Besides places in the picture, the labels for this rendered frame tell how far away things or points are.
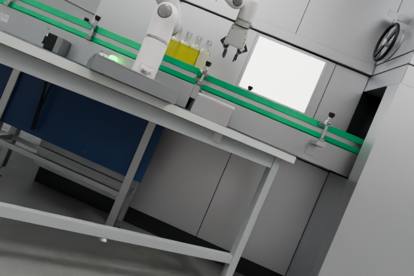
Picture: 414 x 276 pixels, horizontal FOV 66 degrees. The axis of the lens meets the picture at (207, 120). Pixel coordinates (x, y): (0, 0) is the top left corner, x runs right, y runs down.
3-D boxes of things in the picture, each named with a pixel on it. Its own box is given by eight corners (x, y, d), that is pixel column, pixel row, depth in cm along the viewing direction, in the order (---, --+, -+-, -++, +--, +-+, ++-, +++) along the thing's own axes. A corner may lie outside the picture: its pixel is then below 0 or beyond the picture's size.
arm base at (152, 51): (161, 84, 120) (177, 46, 121) (129, 69, 115) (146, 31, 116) (152, 84, 134) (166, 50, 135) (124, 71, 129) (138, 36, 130)
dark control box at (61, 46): (64, 58, 159) (71, 42, 159) (56, 55, 151) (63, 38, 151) (50, 52, 160) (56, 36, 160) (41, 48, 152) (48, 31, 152)
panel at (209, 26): (304, 116, 183) (327, 61, 182) (305, 116, 180) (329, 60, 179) (161, 56, 188) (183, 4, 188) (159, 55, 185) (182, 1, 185)
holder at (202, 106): (225, 127, 164) (231, 113, 164) (226, 127, 136) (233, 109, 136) (195, 114, 165) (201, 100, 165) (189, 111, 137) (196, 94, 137)
